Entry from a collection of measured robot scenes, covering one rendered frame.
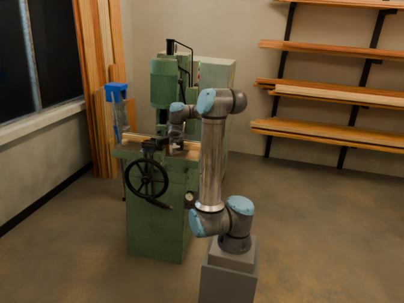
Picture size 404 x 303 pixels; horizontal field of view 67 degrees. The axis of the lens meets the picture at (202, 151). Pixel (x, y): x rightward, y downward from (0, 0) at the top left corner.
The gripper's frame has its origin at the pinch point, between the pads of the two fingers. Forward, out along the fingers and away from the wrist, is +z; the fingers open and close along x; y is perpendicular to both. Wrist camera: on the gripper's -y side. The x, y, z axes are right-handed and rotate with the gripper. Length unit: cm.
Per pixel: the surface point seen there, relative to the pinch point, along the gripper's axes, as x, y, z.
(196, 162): 20.4, 15.5, -23.2
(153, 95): -19.0, -11.8, -43.4
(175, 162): 21.3, 1.6, -26.3
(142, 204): 57, -24, -28
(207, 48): -10, 41, -272
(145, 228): 78, -23, -26
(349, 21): -45, 205, -228
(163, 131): 5.7, -6.2, -41.6
